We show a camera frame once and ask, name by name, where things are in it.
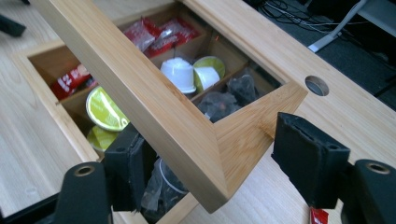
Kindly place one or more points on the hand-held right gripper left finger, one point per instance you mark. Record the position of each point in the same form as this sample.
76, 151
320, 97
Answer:
129, 165

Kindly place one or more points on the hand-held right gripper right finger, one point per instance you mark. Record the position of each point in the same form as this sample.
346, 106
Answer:
311, 161

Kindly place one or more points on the red stick packet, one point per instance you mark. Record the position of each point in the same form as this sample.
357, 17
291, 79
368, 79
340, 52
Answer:
318, 216

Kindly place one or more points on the wooden tea box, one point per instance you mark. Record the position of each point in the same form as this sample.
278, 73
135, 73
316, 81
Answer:
54, 105

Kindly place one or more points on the white capsule green foil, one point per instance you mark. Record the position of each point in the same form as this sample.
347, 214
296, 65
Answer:
104, 109
101, 138
208, 74

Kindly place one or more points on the pile of dark tea bags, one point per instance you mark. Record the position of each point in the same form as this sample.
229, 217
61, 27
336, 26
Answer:
218, 105

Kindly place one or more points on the white desk leg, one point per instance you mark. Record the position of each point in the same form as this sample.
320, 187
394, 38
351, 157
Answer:
336, 32

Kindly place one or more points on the pile of red sachets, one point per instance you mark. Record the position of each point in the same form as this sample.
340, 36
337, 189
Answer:
174, 34

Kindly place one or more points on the white desk top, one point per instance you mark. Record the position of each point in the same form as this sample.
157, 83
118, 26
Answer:
378, 17

